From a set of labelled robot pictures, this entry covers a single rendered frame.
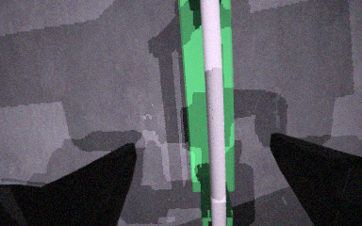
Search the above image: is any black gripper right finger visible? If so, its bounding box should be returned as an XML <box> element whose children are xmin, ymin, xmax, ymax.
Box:
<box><xmin>270</xmin><ymin>134</ymin><xmax>362</xmax><ymax>226</ymax></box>

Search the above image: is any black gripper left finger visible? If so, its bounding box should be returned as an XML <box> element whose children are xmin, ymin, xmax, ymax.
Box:
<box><xmin>0</xmin><ymin>143</ymin><xmax>137</xmax><ymax>226</ymax></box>

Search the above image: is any white pin with red cap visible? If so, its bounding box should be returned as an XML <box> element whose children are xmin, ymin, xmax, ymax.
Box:
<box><xmin>200</xmin><ymin>0</ymin><xmax>227</xmax><ymax>226</ymax></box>

